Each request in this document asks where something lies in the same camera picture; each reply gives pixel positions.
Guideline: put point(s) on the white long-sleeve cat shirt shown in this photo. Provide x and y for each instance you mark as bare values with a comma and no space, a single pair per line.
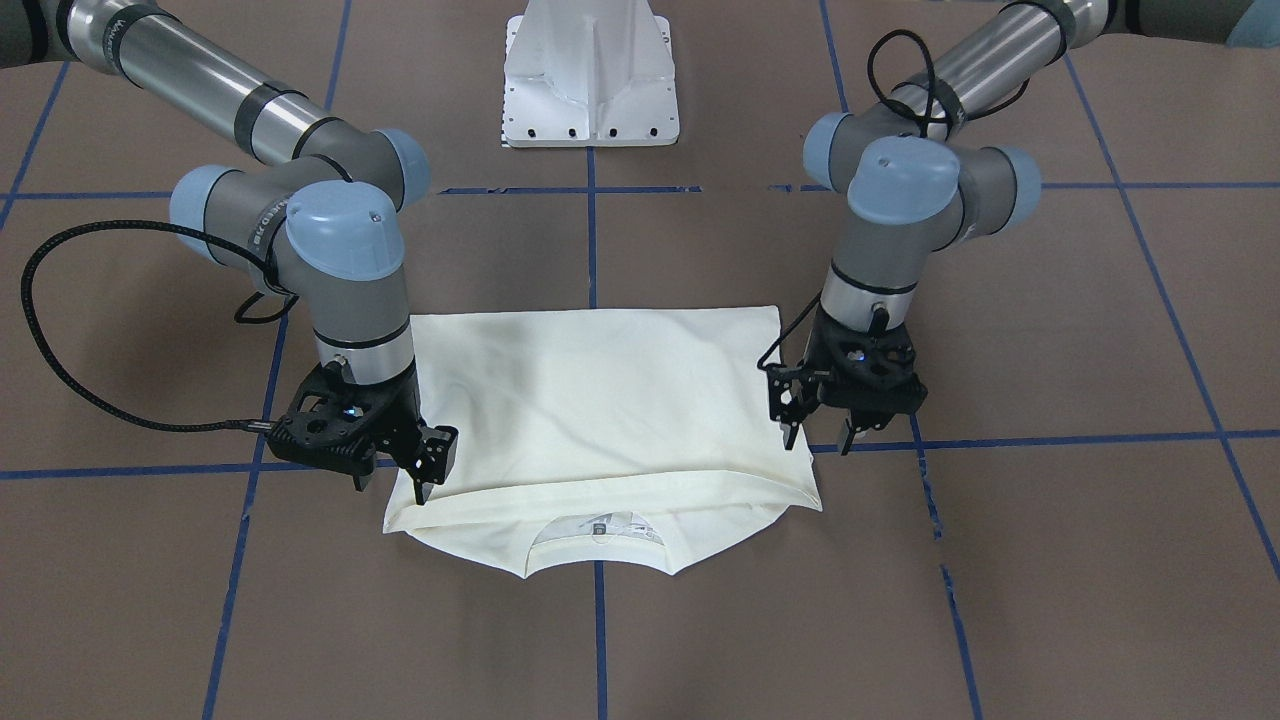
624,435

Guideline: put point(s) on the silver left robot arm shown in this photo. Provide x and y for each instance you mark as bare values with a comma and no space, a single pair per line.
911,193

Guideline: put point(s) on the blue tape grid lines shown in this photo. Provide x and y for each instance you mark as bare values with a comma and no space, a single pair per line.
1082,522

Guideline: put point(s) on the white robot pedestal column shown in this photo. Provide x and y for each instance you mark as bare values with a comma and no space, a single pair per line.
589,74

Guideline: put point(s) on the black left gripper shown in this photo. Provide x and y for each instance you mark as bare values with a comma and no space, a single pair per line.
814,374

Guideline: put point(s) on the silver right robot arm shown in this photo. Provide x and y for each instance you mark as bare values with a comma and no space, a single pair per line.
318,225

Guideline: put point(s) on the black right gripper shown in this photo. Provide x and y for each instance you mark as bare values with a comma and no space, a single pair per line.
401,416

